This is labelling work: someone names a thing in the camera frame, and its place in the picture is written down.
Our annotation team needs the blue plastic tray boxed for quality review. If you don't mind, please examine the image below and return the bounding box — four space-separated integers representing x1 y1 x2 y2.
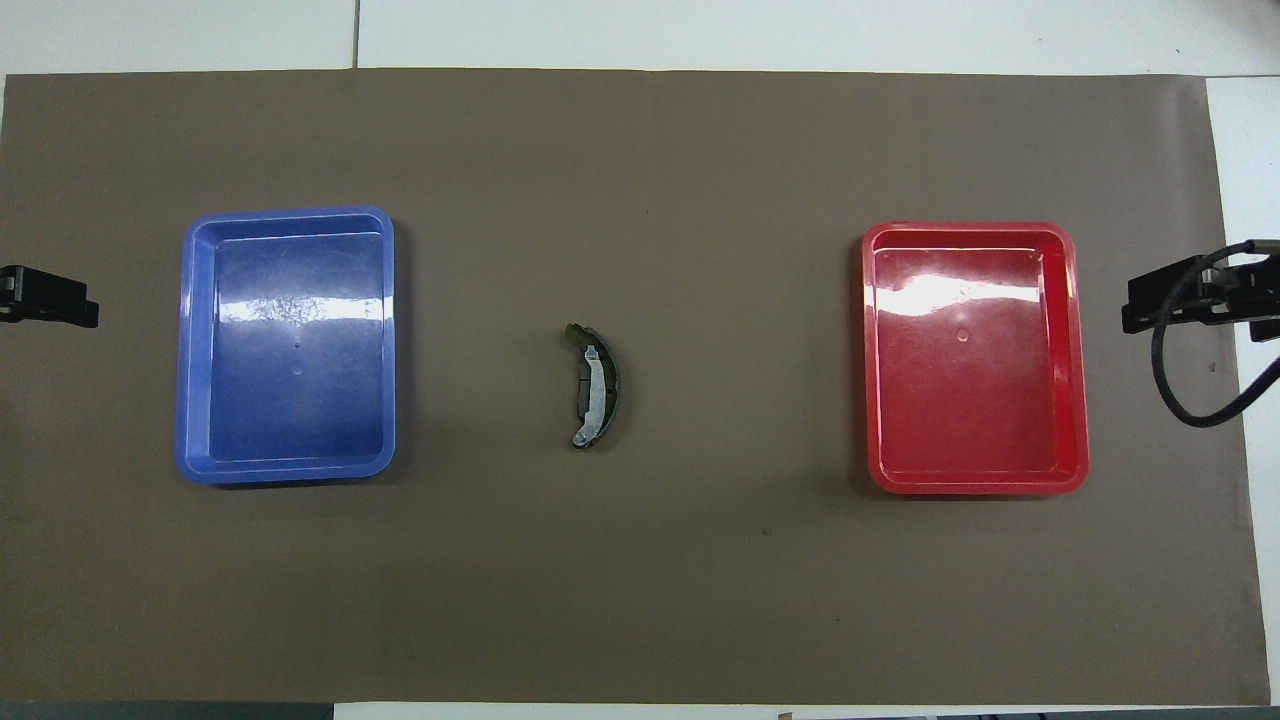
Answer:
175 205 398 487

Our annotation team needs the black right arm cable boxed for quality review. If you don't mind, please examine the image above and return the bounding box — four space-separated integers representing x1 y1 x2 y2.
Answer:
1150 242 1280 429

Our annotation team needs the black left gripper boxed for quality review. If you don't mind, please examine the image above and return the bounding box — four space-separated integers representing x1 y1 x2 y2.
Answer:
0 265 100 329

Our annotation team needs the red plastic tray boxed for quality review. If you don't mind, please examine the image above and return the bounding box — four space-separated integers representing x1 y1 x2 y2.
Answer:
861 221 1091 496

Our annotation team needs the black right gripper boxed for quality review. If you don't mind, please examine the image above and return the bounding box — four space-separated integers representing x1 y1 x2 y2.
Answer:
1119 245 1280 343

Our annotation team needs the curved metal brake shoe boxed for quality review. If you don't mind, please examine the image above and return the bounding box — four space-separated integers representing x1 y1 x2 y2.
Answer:
564 322 622 450

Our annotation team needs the brown table mat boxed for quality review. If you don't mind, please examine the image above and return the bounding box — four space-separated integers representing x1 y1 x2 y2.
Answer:
0 68 1271 706

